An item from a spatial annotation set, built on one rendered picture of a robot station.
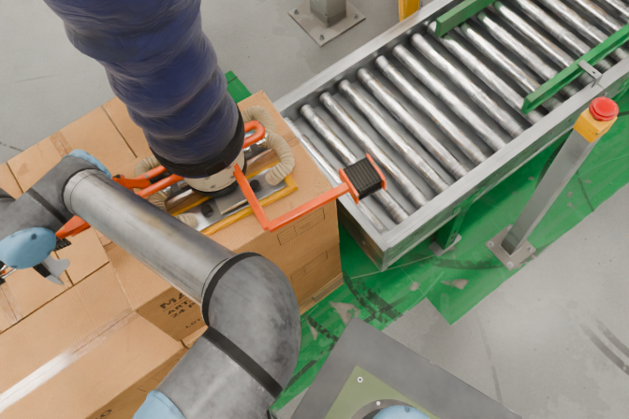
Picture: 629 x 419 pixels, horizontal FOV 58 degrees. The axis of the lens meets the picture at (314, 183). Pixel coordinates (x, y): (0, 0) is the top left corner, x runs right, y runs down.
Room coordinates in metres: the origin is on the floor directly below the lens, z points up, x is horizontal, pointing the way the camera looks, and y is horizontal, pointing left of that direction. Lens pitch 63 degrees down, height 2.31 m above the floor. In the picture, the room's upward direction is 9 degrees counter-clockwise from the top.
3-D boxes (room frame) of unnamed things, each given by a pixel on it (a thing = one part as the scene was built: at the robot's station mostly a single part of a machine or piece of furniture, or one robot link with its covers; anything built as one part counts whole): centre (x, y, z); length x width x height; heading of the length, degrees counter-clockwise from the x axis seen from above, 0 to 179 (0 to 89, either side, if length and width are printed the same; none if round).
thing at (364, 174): (0.62, -0.12, 1.08); 0.09 x 0.08 x 0.05; 20
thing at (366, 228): (0.90, -0.03, 0.58); 0.70 x 0.03 x 0.06; 28
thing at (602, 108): (0.73, -0.77, 1.02); 0.07 x 0.07 x 0.04
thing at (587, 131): (0.73, -0.77, 0.50); 0.07 x 0.07 x 1.00; 28
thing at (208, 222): (0.67, 0.22, 0.97); 0.34 x 0.10 x 0.05; 110
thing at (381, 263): (0.90, -0.03, 0.47); 0.70 x 0.03 x 0.15; 28
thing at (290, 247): (0.73, 0.30, 0.74); 0.60 x 0.40 x 0.40; 114
